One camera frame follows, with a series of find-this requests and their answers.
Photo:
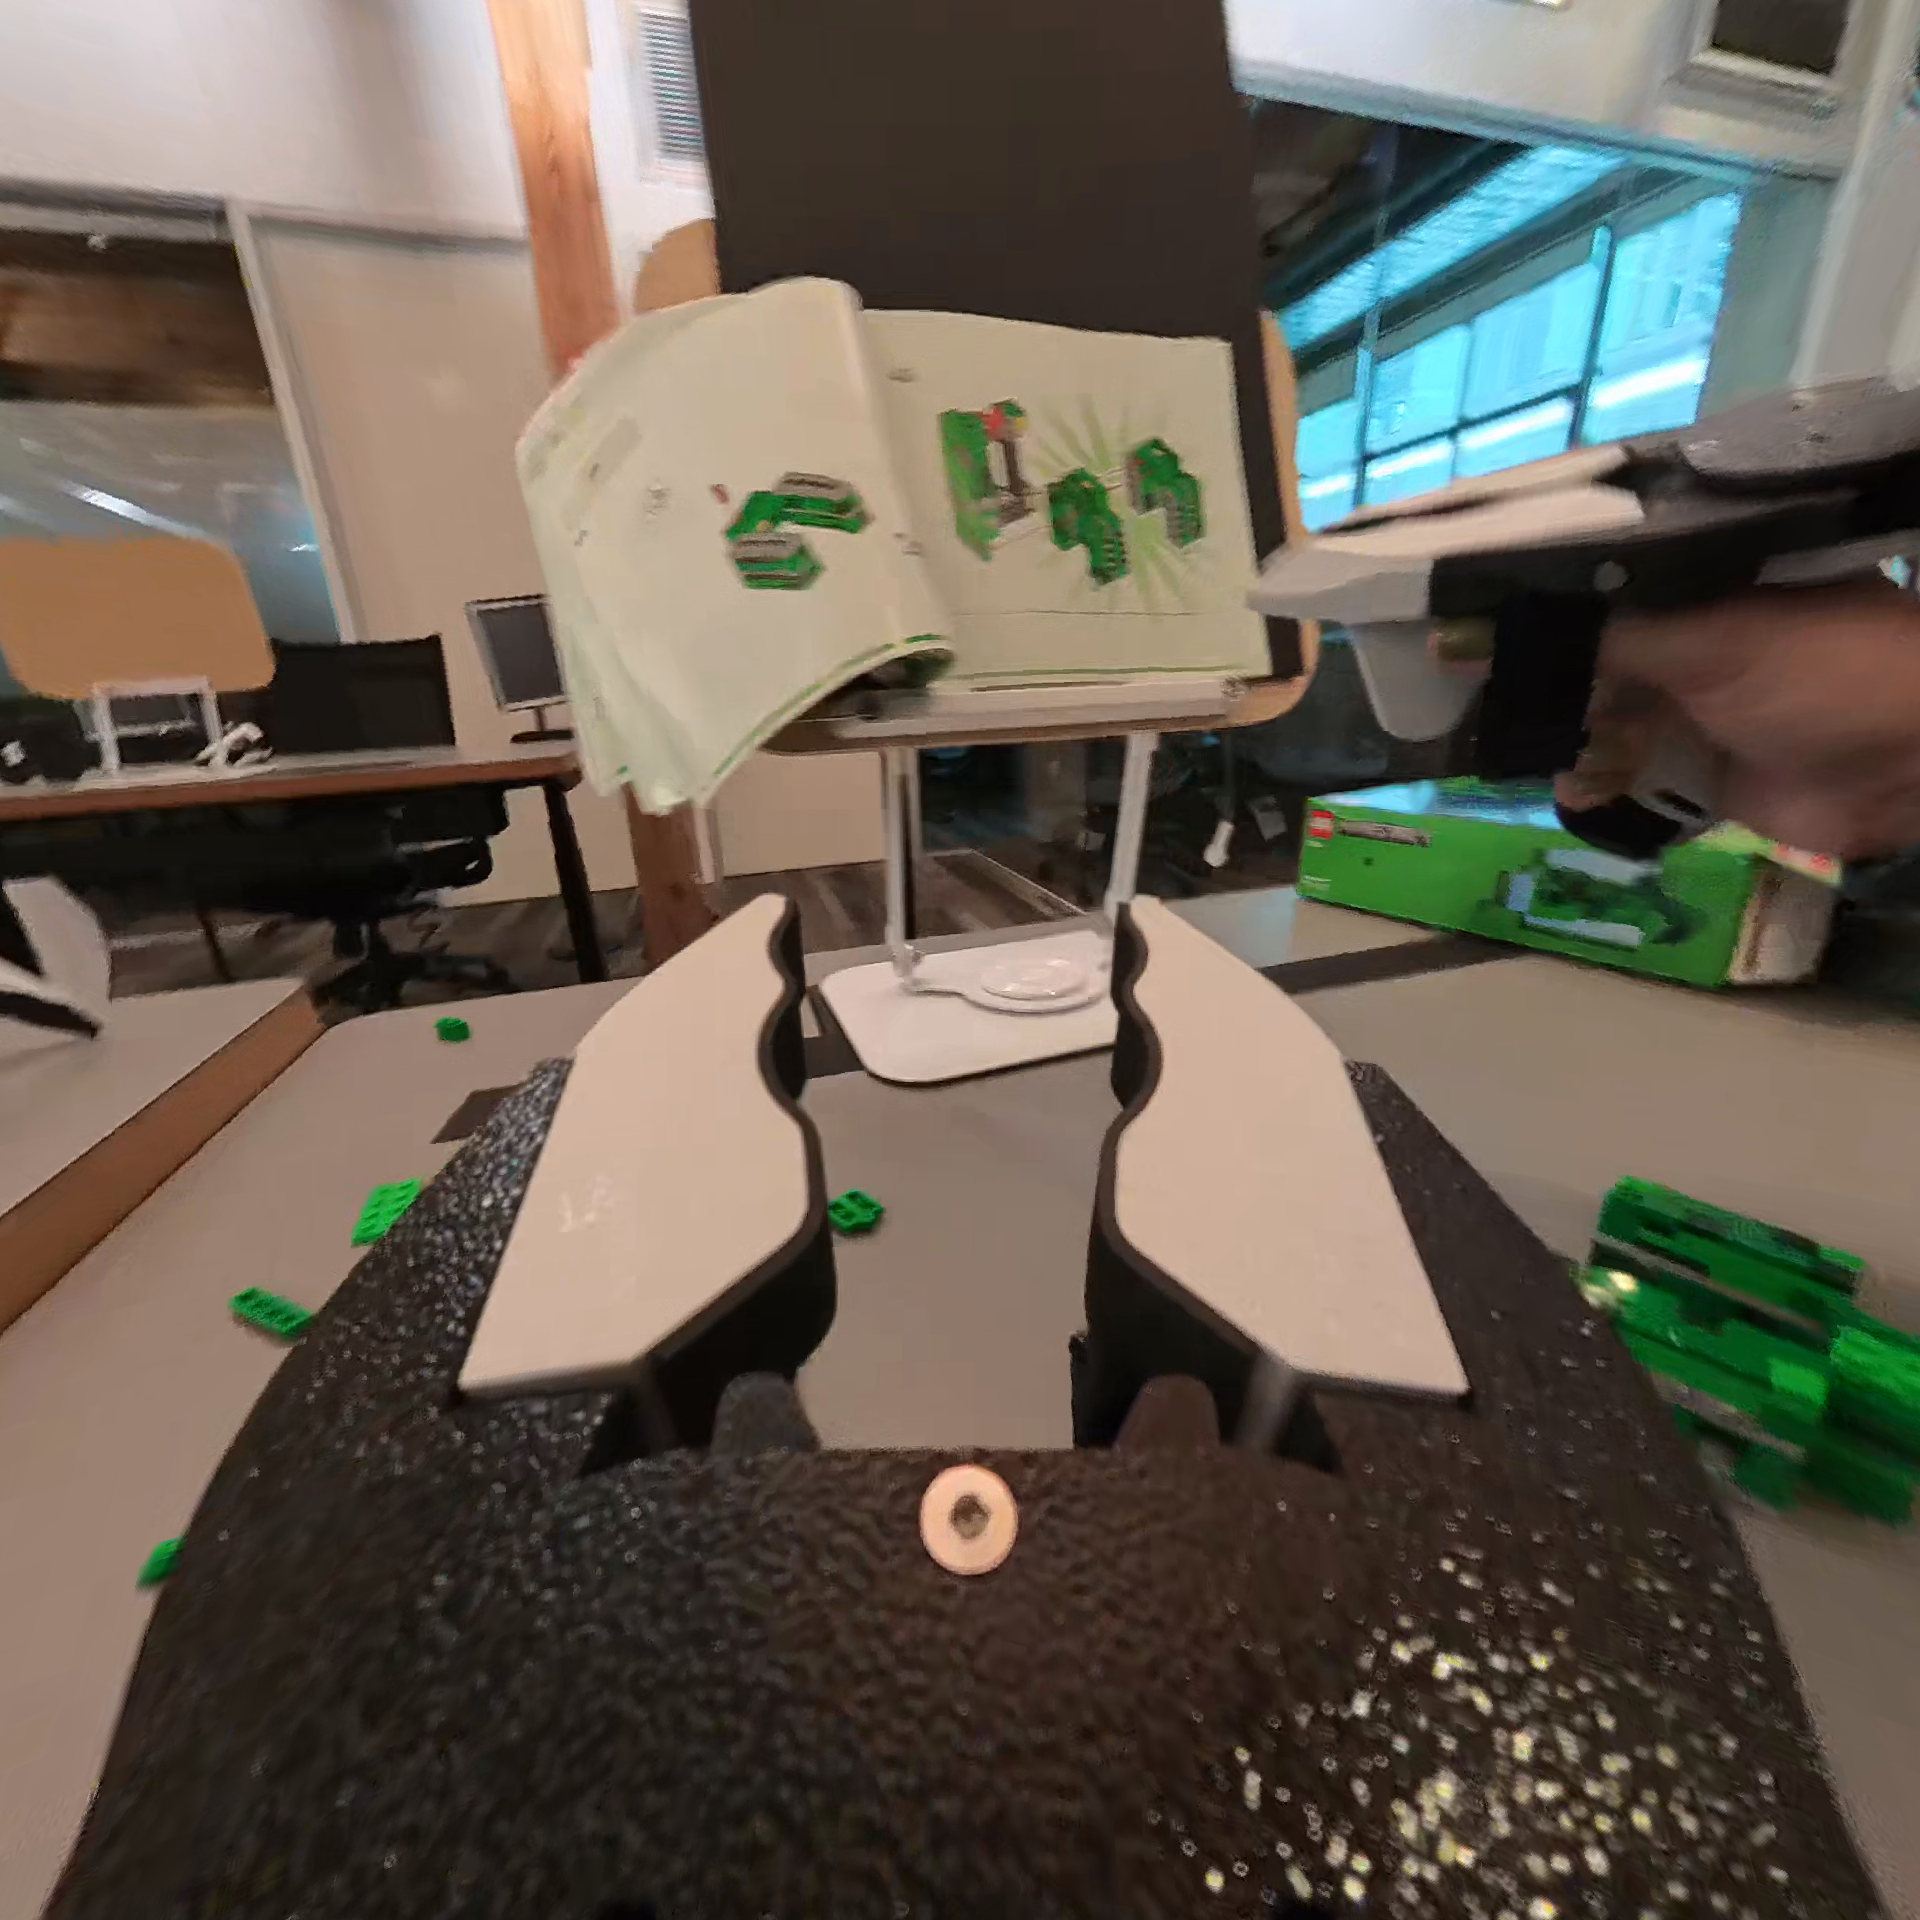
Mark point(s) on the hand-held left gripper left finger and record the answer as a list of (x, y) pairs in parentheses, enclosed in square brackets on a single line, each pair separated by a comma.
[(641, 1202)]

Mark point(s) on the white book stand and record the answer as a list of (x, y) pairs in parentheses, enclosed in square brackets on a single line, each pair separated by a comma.
[(973, 149)]

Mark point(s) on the instruction booklet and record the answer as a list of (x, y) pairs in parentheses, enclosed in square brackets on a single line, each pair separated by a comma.
[(680, 629)]

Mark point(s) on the person's right hand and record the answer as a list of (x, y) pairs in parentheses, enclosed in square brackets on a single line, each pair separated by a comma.
[(1800, 720)]

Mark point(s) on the black office chair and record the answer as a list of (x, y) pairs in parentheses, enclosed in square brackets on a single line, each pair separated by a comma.
[(357, 705)]

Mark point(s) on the white wall vent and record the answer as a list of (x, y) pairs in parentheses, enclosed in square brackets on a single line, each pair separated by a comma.
[(668, 87)]

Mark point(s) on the small grey monitor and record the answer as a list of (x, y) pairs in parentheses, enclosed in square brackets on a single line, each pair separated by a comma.
[(523, 652)]

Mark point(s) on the green square brick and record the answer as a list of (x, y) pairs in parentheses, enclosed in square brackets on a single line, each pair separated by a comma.
[(857, 1211)]

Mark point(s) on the brown board white stand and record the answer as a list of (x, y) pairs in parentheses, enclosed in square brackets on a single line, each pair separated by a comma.
[(134, 614)]

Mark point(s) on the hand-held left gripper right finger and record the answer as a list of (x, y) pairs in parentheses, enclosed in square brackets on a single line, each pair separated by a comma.
[(1277, 1202)]

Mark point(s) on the wooden background desk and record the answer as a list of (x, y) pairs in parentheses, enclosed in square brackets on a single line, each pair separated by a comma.
[(297, 784)]

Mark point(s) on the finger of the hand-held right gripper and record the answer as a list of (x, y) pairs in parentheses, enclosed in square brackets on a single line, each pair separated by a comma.
[(1495, 493), (1382, 577)]

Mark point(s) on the green brick build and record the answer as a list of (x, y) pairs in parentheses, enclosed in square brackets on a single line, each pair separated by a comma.
[(1722, 1318)]

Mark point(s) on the green toy box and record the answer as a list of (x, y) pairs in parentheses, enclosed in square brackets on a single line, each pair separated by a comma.
[(1427, 868)]

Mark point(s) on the grey desk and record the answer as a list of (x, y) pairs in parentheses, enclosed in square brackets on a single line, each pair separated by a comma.
[(1495, 1076)]

